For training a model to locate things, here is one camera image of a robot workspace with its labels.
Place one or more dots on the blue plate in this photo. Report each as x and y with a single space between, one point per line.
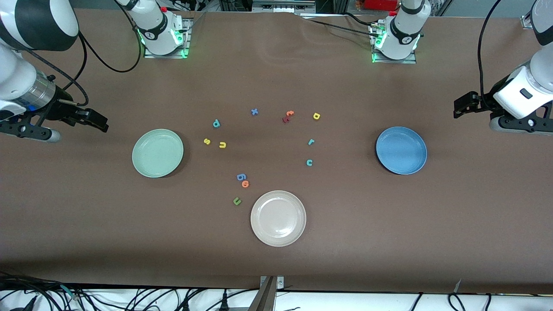
401 150

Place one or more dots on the brown table cover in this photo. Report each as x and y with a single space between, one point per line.
276 77

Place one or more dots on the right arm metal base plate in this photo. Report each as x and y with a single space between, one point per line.
188 39

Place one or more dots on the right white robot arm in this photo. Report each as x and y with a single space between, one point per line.
160 30

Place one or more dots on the small white tag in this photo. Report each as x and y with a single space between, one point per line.
458 286

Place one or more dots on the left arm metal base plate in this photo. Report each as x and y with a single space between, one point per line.
410 59

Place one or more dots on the green plate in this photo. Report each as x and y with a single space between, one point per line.
157 153

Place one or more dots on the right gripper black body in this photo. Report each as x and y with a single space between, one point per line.
61 109

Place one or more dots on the aluminium frame bar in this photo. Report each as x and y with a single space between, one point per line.
527 22

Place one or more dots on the beige plate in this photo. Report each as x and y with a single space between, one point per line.
278 218

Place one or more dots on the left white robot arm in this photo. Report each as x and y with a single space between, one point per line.
402 34

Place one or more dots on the grey metal rail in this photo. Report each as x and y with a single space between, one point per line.
283 5

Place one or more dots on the red box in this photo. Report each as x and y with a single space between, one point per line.
380 4

